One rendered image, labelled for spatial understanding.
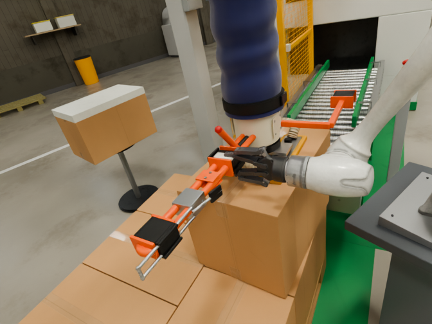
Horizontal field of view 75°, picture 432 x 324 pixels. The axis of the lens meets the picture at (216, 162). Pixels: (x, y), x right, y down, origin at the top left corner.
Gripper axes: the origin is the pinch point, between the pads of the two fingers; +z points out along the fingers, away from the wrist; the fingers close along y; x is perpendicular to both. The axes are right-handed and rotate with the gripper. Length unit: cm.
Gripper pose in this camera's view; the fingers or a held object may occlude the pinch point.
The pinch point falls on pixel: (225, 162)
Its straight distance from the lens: 90.5
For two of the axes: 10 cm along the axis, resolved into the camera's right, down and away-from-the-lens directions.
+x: 4.8, -5.2, 7.1
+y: 1.8, 8.5, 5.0
